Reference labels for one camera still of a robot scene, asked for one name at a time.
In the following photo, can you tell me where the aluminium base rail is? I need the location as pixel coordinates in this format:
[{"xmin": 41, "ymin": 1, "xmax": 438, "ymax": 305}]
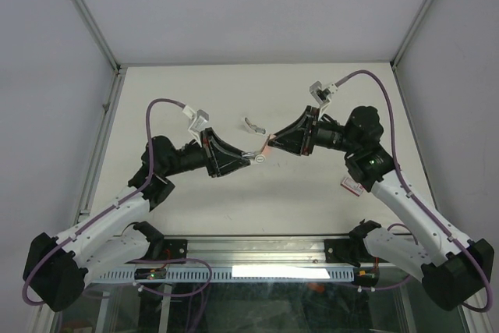
[{"xmin": 142, "ymin": 234, "xmax": 349, "ymax": 267}]

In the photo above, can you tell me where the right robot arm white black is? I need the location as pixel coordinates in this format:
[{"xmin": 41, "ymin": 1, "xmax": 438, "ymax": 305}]
[{"xmin": 268, "ymin": 106, "xmax": 494, "ymax": 312}]

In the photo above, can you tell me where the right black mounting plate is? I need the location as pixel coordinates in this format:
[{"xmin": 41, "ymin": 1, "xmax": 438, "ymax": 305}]
[{"xmin": 324, "ymin": 238, "xmax": 369, "ymax": 267}]

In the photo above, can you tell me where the right aluminium frame post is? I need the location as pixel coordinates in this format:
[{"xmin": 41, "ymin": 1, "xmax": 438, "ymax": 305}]
[{"xmin": 391, "ymin": 0, "xmax": 435, "ymax": 72}]

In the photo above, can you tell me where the aluminium frame post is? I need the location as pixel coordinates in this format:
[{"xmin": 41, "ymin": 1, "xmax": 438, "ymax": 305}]
[
  {"xmin": 71, "ymin": 0, "xmax": 122, "ymax": 75},
  {"xmin": 391, "ymin": 0, "xmax": 435, "ymax": 72}
]

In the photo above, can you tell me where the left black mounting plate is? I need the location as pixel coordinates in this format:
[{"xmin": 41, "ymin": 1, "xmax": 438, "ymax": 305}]
[{"xmin": 152, "ymin": 238, "xmax": 188, "ymax": 264}]

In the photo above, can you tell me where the red white staple box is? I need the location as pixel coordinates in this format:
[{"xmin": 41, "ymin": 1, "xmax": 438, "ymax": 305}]
[{"xmin": 340, "ymin": 177, "xmax": 364, "ymax": 197}]

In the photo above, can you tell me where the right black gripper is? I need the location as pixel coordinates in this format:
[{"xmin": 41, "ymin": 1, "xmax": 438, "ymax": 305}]
[{"xmin": 269, "ymin": 105, "xmax": 360, "ymax": 155}]

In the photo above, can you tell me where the grey slotted cable duct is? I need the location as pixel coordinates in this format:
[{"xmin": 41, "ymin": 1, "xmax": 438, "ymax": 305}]
[{"xmin": 94, "ymin": 265, "xmax": 354, "ymax": 284}]

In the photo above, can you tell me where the pink white mini stapler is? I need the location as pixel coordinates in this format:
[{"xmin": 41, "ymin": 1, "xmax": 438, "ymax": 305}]
[{"xmin": 242, "ymin": 134, "xmax": 275, "ymax": 164}]

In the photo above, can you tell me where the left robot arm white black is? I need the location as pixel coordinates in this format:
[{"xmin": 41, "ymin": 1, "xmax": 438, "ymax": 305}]
[{"xmin": 22, "ymin": 128, "xmax": 255, "ymax": 312}]

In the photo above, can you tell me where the purple cable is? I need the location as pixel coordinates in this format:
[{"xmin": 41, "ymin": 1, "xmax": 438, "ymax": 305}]
[
  {"xmin": 334, "ymin": 70, "xmax": 494, "ymax": 313},
  {"xmin": 22, "ymin": 98, "xmax": 196, "ymax": 306}
]

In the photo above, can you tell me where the black mounting plate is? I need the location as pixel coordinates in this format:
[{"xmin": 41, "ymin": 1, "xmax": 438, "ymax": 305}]
[
  {"xmin": 152, "ymin": 238, "xmax": 188, "ymax": 264},
  {"xmin": 324, "ymin": 238, "xmax": 369, "ymax": 267}
]

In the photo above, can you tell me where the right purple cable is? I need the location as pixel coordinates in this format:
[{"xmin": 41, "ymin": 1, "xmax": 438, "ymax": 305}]
[{"xmin": 334, "ymin": 70, "xmax": 494, "ymax": 313}]

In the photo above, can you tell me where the left aluminium frame post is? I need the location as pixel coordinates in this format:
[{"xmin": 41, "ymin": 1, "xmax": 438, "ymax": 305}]
[{"xmin": 71, "ymin": 0, "xmax": 122, "ymax": 75}]

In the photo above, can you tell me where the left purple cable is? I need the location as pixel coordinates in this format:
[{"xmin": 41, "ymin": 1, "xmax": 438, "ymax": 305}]
[{"xmin": 22, "ymin": 98, "xmax": 196, "ymax": 306}]

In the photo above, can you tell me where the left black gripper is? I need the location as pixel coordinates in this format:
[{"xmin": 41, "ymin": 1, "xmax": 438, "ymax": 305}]
[{"xmin": 162, "ymin": 127, "xmax": 250, "ymax": 177}]

